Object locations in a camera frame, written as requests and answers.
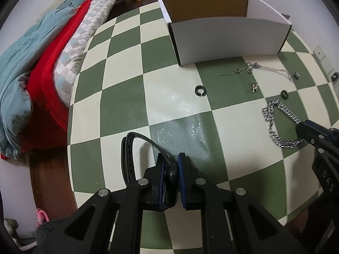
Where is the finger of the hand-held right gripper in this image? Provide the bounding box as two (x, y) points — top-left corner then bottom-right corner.
(302, 120), (339, 141)
(296, 123), (339, 194)

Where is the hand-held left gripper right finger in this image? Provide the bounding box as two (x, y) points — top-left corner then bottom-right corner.
(177, 152), (306, 254)

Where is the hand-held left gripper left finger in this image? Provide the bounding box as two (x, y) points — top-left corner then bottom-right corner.
(31, 152), (173, 254)

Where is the black smartwatch with strap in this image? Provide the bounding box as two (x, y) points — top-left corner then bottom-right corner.
(121, 131), (181, 210)

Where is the thick silver link chain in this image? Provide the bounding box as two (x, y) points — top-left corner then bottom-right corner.
(262, 98), (305, 149)

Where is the green white checkered tablecloth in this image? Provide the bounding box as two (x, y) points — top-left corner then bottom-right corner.
(67, 0), (339, 254)

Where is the white cardboard box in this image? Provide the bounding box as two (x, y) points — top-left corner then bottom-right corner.
(157, 0), (292, 67)

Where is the grey fuzzy mat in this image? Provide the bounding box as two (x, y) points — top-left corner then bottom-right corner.
(33, 218), (70, 245)

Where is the pink slipper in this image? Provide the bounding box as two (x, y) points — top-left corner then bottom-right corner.
(35, 208), (50, 227)

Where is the red blanket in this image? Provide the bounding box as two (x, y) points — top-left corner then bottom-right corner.
(0, 0), (118, 161)

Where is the checked pastel mattress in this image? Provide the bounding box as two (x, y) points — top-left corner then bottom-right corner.
(54, 0), (125, 109)

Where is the bed with red blue bedding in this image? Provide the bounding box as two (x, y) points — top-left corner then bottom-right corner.
(0, 0), (128, 160)

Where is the thin silver chain necklace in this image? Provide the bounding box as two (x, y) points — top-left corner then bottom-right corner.
(215, 62), (294, 82)

